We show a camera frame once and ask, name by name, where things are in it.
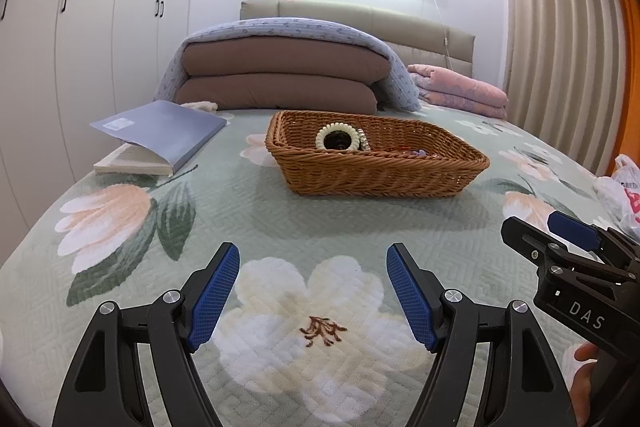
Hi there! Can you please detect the white cable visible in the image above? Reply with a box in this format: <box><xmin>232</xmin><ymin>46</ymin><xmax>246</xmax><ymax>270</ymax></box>
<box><xmin>427</xmin><ymin>0</ymin><xmax>453</xmax><ymax>70</ymax></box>

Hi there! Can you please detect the white wardrobe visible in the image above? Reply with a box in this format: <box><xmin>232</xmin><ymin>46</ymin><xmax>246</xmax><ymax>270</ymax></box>
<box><xmin>0</xmin><ymin>0</ymin><xmax>208</xmax><ymax>258</ymax></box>

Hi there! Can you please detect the cream beaded bracelet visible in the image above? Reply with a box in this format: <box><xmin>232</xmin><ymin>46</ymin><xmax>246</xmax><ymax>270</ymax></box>
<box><xmin>315</xmin><ymin>123</ymin><xmax>362</xmax><ymax>152</ymax></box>

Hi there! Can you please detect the blue folder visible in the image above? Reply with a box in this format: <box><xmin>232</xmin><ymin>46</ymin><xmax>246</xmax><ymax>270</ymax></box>
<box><xmin>90</xmin><ymin>101</ymin><xmax>228</xmax><ymax>178</ymax></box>

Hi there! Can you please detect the orange panel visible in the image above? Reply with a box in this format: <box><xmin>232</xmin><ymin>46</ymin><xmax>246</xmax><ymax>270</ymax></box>
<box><xmin>602</xmin><ymin>0</ymin><xmax>640</xmax><ymax>178</ymax></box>

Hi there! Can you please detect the person's right hand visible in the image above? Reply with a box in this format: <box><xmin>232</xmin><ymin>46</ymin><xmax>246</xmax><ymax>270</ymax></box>
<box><xmin>569</xmin><ymin>341</ymin><xmax>601</xmax><ymax>427</ymax></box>

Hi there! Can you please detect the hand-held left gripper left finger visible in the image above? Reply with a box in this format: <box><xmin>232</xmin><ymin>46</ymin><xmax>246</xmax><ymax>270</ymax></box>
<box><xmin>52</xmin><ymin>242</ymin><xmax>242</xmax><ymax>427</ymax></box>

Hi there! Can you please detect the white book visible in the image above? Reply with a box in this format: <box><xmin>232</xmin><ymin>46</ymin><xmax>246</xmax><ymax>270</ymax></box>
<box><xmin>94</xmin><ymin>144</ymin><xmax>173</xmax><ymax>178</ymax></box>

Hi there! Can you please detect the black hair tie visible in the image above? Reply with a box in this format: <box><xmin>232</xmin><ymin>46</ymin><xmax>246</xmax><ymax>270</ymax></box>
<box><xmin>324</xmin><ymin>131</ymin><xmax>356</xmax><ymax>152</ymax></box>

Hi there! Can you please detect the brown wicker basket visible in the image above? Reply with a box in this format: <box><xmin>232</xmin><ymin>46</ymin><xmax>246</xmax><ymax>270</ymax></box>
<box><xmin>265</xmin><ymin>110</ymin><xmax>491</xmax><ymax>198</ymax></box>

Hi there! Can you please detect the folded brown and blue quilt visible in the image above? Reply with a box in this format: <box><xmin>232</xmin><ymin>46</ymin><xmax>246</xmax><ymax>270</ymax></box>
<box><xmin>159</xmin><ymin>19</ymin><xmax>423</xmax><ymax>112</ymax></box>

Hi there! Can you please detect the beige curtain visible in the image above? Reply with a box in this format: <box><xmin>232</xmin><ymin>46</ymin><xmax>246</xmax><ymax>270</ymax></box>
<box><xmin>487</xmin><ymin>0</ymin><xmax>628</xmax><ymax>172</ymax></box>

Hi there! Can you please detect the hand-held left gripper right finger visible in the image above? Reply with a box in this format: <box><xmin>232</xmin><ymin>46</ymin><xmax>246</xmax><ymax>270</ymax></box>
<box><xmin>385</xmin><ymin>242</ymin><xmax>576</xmax><ymax>427</ymax></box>

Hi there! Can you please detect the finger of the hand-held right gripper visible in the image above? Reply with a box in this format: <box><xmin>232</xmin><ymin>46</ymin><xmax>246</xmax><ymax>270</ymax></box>
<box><xmin>501</xmin><ymin>215</ymin><xmax>640</xmax><ymax>288</ymax></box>
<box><xmin>546</xmin><ymin>210</ymin><xmax>640</xmax><ymax>268</ymax></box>

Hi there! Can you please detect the beige padded headboard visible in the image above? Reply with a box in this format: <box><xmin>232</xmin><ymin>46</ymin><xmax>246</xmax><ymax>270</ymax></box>
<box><xmin>239</xmin><ymin>0</ymin><xmax>476</xmax><ymax>80</ymax></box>

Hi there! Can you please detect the green floral bedspread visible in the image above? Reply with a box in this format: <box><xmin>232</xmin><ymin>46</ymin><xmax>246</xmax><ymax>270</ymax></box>
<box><xmin>0</xmin><ymin>104</ymin><xmax>640</xmax><ymax>427</ymax></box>

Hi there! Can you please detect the white plastic bag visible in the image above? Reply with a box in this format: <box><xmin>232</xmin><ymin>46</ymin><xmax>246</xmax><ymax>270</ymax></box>
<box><xmin>594</xmin><ymin>154</ymin><xmax>640</xmax><ymax>243</ymax></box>

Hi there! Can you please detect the folded pink quilt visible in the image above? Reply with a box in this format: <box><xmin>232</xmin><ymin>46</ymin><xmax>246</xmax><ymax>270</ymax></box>
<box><xmin>406</xmin><ymin>63</ymin><xmax>510</xmax><ymax>120</ymax></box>

